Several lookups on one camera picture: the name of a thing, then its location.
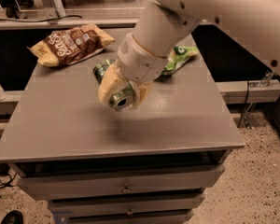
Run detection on black floor cables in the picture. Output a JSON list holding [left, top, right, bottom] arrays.
[[0, 163, 18, 190]]

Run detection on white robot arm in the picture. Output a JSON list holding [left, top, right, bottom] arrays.
[[98, 0, 280, 107]]

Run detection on grey drawer cabinet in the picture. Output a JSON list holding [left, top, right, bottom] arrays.
[[0, 25, 246, 224]]

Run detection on top drawer knob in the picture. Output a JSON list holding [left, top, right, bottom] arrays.
[[121, 185, 131, 194]]

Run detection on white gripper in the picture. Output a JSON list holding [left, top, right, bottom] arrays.
[[98, 33, 167, 108]]

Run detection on green soda can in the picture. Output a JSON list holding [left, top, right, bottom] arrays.
[[93, 59, 135, 112]]

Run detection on green snack bag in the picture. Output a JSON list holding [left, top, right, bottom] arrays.
[[161, 45, 199, 76]]

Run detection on brown chips bag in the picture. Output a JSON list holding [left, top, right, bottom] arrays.
[[29, 23, 115, 67]]

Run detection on drawer knob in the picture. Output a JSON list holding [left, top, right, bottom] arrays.
[[126, 208, 134, 216], [121, 185, 131, 194]]

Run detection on black cable on ledge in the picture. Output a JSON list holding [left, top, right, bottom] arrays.
[[0, 14, 83, 24]]

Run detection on black shoe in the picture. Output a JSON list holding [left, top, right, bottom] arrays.
[[0, 210, 23, 224]]

